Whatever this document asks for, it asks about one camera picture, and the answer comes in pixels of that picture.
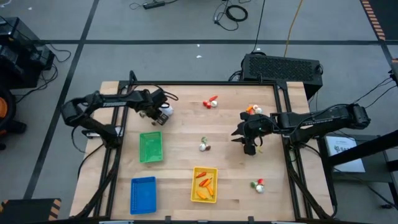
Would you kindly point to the blue plastic basket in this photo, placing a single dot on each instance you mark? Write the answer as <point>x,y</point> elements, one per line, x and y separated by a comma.
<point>143,195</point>

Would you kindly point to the black power strip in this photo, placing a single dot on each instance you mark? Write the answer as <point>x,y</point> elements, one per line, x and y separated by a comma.
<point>154,4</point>

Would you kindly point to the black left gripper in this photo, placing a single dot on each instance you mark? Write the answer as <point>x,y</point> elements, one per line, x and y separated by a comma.
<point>150,102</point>

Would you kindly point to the yellow tag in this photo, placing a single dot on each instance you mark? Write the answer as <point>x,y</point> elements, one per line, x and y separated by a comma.
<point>260,150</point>

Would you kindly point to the orange black wheeled machine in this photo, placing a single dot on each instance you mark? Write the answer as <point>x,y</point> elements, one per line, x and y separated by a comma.
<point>6,115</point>

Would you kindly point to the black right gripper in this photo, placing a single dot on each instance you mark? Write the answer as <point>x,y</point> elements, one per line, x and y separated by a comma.
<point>259,126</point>

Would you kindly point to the black hazard-striped floor mat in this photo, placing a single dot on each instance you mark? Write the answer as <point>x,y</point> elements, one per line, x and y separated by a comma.
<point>381,12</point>
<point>31,211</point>

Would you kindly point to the black diagonal strut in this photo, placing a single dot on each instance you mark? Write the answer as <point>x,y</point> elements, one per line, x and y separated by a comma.
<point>363,147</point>

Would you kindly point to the orange pepper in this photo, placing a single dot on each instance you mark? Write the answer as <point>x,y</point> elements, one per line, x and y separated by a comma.
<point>210,190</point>
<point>249,109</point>
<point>201,195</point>

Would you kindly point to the black side table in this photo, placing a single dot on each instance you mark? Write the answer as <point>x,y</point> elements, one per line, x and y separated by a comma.
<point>376,174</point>

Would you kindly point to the green cap mushroom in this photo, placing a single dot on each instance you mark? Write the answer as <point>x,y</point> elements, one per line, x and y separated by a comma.
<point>253,184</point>
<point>204,139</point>

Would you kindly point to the red chili pepper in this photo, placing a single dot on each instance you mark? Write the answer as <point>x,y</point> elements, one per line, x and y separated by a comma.
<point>203,183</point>
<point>201,174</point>
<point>213,98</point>

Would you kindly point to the green plastic basket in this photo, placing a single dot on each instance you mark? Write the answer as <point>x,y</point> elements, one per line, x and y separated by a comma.
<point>151,147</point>

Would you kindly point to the black equipment cart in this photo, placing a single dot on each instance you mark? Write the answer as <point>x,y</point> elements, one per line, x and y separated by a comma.
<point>21,53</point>

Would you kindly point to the black perforated computer case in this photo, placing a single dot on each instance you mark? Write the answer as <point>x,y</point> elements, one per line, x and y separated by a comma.
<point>280,70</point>

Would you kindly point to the white paper sheet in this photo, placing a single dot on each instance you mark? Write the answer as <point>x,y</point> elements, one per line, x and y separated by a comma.
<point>345,152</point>

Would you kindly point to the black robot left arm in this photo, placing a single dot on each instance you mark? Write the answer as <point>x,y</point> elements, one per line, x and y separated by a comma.
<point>93,101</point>

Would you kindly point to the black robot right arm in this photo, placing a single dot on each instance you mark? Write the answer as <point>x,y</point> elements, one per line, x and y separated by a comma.
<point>326,119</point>

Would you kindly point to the orange carrot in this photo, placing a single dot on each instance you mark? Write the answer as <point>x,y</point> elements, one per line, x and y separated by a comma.
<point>208,181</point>

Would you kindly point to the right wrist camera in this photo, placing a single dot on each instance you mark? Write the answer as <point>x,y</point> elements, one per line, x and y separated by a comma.
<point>249,149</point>

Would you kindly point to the black aluminium table frame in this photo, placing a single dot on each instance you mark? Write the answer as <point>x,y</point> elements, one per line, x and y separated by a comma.
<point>202,83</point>

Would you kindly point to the yellow plastic basket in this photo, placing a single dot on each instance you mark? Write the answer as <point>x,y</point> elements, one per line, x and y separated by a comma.
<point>214,174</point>

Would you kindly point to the white plush toy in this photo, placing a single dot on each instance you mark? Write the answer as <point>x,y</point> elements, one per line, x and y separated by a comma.
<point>168,110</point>

